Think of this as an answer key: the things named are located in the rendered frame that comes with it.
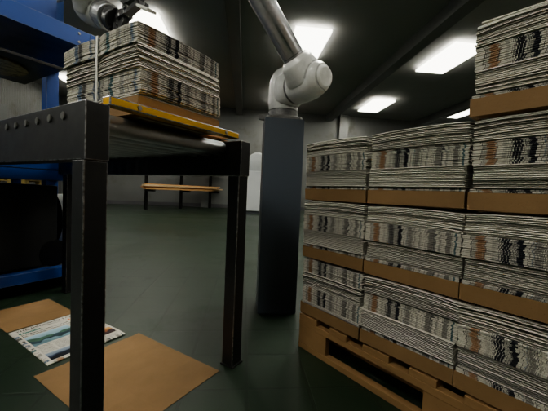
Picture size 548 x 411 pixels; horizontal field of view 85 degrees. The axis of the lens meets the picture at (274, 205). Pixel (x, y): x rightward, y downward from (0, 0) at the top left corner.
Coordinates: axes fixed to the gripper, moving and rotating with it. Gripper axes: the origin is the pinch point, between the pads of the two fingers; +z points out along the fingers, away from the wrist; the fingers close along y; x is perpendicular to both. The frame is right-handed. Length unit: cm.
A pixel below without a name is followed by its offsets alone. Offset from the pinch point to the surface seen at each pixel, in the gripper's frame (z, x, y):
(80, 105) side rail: 32.0, 27.2, 19.0
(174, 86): 25.9, 3.1, 9.0
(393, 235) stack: 89, -37, 21
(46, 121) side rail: 18.8, 27.1, 27.7
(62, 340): 10, 3, 118
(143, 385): 54, 0, 96
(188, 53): 20.9, -1.6, -0.3
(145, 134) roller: 28.9, 9.1, 23.0
